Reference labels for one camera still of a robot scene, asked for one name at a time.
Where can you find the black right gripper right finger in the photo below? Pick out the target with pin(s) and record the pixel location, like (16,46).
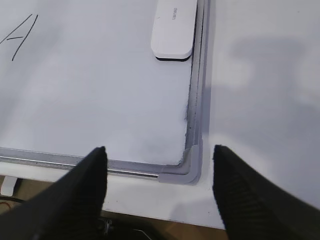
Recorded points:
(253,208)

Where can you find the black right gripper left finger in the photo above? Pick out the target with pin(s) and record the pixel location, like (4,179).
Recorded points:
(68,210)

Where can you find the white board eraser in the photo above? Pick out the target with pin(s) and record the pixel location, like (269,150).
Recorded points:
(173,29)

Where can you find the white bracket under table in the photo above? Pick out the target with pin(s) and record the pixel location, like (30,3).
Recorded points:
(8,186)

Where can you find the white board with aluminium frame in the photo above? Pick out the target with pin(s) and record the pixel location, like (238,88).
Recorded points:
(80,74)

